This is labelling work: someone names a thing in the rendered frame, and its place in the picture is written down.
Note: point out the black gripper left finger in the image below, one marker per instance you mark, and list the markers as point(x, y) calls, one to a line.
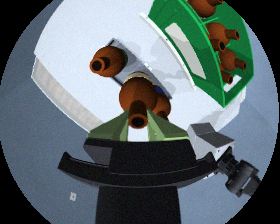
point(113, 129)

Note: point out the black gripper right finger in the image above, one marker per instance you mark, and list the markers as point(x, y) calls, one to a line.
point(163, 129)

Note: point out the green bottle crate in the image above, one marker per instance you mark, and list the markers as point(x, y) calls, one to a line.
point(183, 30)

